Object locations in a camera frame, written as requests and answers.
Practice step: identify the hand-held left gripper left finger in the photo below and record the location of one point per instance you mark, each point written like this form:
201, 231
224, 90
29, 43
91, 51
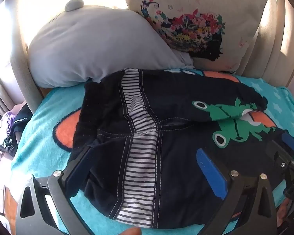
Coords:
80, 167

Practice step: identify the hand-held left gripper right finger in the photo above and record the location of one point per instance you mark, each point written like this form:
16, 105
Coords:
212, 173

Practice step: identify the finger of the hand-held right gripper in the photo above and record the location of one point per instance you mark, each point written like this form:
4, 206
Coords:
292, 140

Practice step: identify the navy pants with striped panel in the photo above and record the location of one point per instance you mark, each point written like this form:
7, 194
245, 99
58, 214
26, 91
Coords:
176, 151

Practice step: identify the person's left hand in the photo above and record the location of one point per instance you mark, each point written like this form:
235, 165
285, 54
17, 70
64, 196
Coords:
132, 232

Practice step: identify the printed turquoise fleece blanket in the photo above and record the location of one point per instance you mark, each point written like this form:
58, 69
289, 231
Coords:
39, 137

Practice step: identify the pile of dark clothes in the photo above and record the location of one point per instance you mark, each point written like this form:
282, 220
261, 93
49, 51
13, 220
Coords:
19, 124

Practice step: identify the beige padded headboard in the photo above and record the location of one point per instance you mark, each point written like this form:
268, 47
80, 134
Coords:
264, 53

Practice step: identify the grey plush pillow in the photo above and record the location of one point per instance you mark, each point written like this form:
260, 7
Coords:
93, 46

